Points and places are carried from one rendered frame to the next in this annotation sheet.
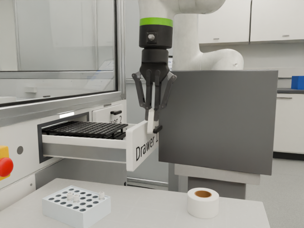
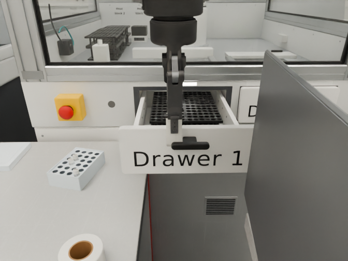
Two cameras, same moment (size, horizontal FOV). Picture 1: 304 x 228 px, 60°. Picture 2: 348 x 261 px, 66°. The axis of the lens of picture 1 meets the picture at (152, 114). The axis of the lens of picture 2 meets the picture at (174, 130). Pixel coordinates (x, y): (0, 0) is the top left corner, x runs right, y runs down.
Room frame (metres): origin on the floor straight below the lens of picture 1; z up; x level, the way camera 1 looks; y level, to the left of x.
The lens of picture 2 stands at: (0.62, -0.45, 1.17)
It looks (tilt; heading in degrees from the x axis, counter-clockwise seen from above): 26 degrees down; 74
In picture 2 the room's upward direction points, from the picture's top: straight up
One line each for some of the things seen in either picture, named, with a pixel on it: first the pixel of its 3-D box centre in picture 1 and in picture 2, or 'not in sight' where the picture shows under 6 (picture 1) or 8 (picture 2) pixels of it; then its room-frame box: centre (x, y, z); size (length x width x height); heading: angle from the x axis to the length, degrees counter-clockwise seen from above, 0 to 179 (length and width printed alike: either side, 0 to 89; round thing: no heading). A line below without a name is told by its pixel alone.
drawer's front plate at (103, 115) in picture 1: (109, 119); (287, 104); (1.16, 0.19, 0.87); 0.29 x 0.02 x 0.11; 165
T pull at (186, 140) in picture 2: (154, 129); (189, 142); (0.78, -0.01, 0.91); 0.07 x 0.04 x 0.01; 165
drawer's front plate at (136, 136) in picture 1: (145, 138); (188, 149); (0.79, 0.02, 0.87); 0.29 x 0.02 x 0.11; 165
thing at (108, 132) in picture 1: (115, 129); (186, 120); (0.82, 0.11, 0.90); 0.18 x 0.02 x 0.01; 165
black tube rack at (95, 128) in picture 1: (87, 136); (183, 115); (0.84, 0.21, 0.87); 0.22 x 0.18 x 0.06; 75
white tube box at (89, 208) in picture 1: (76, 205); (78, 167); (0.55, 0.17, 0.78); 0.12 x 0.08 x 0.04; 59
